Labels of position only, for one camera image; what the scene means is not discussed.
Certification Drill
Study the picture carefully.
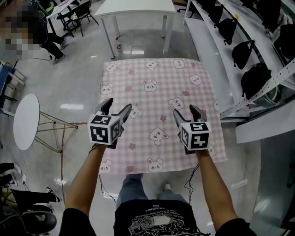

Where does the small white table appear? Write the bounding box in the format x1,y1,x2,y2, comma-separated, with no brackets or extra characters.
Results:
46,0,80,35

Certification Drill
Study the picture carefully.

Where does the white metal shelving rack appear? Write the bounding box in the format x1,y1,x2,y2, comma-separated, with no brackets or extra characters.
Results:
183,0,295,144

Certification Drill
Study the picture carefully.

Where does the clear bottle with red cap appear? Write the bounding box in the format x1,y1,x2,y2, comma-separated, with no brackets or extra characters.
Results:
114,37,122,55

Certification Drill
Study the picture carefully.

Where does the thin black cable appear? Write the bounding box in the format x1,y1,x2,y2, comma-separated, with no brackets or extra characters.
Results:
184,163,200,206
88,144,118,203

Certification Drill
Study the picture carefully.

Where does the white rectangular table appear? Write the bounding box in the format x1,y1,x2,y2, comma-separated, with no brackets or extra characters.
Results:
94,0,177,59

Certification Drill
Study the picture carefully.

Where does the pink checked tablecloth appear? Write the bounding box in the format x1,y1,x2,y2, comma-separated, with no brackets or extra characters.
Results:
98,57,229,175

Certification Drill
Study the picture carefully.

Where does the black backpack with green dome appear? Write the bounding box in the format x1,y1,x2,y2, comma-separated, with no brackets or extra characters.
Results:
38,0,56,17
262,84,283,108

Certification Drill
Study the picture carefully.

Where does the black domed backpack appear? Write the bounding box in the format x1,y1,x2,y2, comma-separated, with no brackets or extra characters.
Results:
22,211,58,236

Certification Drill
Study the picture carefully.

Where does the round white side table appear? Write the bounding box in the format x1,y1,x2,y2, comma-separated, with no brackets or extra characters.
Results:
13,93,78,154

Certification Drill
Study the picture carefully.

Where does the person's black printed t-shirt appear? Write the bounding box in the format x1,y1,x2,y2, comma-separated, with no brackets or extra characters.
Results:
62,199,256,236

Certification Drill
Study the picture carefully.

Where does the row of black bags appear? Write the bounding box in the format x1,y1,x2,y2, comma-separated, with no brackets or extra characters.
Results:
195,0,295,101

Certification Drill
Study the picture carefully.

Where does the blue table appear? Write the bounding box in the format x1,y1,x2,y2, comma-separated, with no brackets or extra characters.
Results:
0,60,26,117

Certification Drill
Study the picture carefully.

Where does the person's right forearm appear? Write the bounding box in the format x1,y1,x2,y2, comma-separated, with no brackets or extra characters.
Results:
195,149,239,231

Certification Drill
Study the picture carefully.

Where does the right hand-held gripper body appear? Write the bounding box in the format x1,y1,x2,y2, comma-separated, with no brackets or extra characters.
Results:
177,121,212,155

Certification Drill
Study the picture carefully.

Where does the black folding chair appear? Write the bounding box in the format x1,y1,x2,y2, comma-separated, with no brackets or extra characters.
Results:
56,0,100,37

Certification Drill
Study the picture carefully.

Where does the person's left forearm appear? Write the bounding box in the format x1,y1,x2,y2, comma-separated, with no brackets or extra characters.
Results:
64,144,108,215

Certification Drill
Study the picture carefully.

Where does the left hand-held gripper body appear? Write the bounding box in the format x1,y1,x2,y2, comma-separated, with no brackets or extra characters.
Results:
87,111,125,150

